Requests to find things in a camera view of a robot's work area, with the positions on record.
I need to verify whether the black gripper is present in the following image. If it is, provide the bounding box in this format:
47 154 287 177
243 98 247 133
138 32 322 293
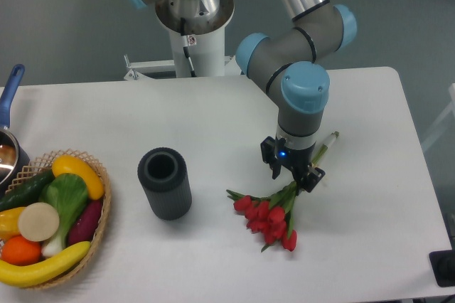
260 137 326 193

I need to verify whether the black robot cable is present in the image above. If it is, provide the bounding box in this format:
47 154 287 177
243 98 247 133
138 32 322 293
179 17 198 78

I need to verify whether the yellow banana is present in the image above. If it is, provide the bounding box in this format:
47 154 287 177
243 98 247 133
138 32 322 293
1 241 91 288

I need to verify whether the black device at edge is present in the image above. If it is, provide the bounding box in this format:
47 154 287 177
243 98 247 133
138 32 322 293
429 250 454 287

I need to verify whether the woven wicker basket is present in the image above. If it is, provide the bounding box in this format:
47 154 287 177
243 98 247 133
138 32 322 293
1 149 111 289

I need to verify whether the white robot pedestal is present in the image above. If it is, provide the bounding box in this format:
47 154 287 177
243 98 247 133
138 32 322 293
124 0 235 80

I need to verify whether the blue handled saucepan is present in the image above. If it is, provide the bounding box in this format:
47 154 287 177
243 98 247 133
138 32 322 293
1 64 29 196

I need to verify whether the beige round slice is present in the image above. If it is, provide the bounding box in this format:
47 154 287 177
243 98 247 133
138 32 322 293
18 202 60 242

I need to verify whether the purple sweet potato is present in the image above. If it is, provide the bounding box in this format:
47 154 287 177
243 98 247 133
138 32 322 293
67 201 102 245

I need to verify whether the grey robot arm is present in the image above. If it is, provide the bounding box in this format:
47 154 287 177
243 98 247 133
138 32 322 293
131 0 357 192

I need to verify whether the red tulip bouquet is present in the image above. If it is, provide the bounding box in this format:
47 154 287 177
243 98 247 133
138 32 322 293
226 131 339 252

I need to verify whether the yellow bell pepper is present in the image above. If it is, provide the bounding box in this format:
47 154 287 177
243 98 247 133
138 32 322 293
0 207 25 240

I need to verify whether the dark grey ribbed vase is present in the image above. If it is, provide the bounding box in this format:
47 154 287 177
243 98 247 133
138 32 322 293
137 147 192 220

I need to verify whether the dark green cucumber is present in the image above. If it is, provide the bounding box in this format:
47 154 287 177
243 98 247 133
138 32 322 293
1 169 55 211

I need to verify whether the orange fruit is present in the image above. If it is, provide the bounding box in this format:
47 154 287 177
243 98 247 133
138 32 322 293
1 235 41 266

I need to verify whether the green bok choy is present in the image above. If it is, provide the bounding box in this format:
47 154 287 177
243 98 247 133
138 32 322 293
38 174 88 258

